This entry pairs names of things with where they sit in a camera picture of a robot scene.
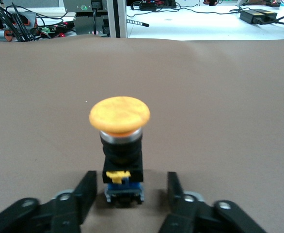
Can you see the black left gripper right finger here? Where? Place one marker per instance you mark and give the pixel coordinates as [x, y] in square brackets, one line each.
[193, 216]

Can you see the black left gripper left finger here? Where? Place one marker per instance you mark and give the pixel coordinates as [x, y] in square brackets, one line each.
[67, 213]

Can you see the grey power supply green button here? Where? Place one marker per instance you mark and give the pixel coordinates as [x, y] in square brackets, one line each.
[76, 6]

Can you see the brown table mat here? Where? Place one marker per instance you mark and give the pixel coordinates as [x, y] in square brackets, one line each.
[205, 109]

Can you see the green circuit board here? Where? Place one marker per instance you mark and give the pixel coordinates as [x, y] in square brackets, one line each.
[47, 29]

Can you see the dark metal box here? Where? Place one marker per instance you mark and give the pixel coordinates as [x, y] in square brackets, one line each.
[83, 24]

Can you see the black orange device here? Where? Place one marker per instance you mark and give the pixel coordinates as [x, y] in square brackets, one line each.
[25, 19]

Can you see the black power brick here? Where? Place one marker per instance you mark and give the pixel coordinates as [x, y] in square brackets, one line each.
[256, 15]
[156, 6]

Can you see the camera stand post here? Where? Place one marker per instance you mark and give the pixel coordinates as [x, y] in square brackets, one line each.
[114, 19]

